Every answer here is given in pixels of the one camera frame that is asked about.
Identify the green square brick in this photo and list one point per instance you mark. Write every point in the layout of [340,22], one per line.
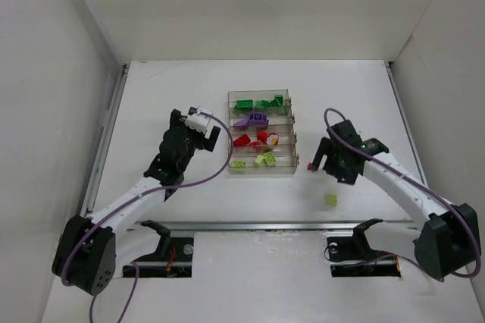
[280,111]

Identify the purple lego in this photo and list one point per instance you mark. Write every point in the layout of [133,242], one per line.
[242,123]

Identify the lime brick with red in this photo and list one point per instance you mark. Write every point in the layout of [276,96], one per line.
[265,159]

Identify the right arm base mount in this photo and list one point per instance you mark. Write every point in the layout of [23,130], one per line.
[350,256]

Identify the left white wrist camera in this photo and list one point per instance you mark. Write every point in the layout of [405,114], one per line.
[198,119]

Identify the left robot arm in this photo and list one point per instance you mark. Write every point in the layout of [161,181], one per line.
[86,256]

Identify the clear bin first row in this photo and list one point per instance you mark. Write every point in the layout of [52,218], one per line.
[255,95]

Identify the red lego cluster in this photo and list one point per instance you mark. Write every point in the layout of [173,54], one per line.
[262,136]

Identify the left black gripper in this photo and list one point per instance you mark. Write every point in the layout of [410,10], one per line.
[192,133]

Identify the lime square brick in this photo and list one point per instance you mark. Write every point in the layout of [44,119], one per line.
[331,200]

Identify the purple lotus lego brick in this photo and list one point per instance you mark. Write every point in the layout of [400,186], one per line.
[258,119]

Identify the dark green angled brick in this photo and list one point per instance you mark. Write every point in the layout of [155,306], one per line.
[244,105]

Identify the red flower lego brick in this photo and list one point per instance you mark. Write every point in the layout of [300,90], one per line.
[272,139]

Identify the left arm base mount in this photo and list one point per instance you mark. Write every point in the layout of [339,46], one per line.
[152,250]

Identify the green stepped lego brick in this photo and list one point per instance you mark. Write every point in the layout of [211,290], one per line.
[262,106]

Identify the aluminium rail front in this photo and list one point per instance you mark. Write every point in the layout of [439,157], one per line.
[258,226]

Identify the green and lime brick top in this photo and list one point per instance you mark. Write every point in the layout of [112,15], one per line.
[238,164]

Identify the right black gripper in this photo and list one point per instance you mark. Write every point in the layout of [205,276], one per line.
[333,156]

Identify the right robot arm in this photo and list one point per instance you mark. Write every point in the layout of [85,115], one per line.
[445,237]

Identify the small green brick in bin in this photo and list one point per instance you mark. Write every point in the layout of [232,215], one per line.
[278,101]

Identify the red rectangular lego brick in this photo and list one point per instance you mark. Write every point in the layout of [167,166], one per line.
[242,141]

